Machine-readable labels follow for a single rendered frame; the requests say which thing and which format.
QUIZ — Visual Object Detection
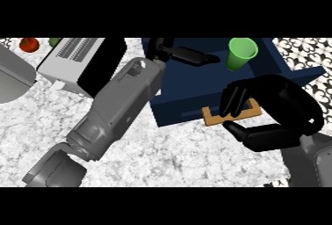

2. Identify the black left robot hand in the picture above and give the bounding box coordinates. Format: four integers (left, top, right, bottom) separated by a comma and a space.
147, 37, 221, 68

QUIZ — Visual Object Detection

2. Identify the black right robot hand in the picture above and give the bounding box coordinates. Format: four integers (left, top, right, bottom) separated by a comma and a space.
218, 74, 325, 153

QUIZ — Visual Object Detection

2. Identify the dark blue drawer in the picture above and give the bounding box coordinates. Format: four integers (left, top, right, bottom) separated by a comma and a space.
141, 37, 325, 128

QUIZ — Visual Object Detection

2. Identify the green cup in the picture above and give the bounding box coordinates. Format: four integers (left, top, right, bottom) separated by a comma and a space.
224, 38, 259, 72

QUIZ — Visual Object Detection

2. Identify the white and black appliance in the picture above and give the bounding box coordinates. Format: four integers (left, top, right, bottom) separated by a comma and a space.
35, 37, 128, 98

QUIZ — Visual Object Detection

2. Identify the green vegetable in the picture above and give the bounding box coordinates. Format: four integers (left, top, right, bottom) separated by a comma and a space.
48, 37, 63, 48

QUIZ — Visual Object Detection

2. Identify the red tomato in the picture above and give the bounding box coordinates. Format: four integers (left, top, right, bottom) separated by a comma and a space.
17, 37, 41, 54

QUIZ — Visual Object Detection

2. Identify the wooden drawer handle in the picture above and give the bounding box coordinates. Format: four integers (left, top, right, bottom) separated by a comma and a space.
200, 98, 262, 127

